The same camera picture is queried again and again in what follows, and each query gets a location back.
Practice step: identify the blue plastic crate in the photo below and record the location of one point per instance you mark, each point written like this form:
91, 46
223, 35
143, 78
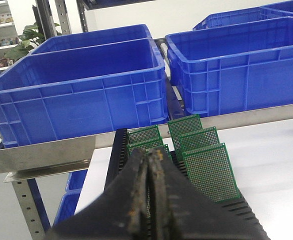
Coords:
233, 68
264, 12
82, 91
93, 38

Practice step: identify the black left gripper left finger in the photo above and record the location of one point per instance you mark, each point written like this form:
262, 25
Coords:
119, 213

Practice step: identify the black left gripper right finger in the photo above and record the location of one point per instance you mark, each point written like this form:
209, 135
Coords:
184, 213

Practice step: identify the blue crate under shelf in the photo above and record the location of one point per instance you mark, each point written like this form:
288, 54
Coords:
70, 199

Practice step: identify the green perforated circuit board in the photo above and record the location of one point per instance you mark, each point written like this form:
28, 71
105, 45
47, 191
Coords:
142, 134
183, 125
145, 144
165, 147
198, 139
210, 171

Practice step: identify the green potted plant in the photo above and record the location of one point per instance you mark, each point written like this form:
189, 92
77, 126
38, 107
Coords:
30, 39

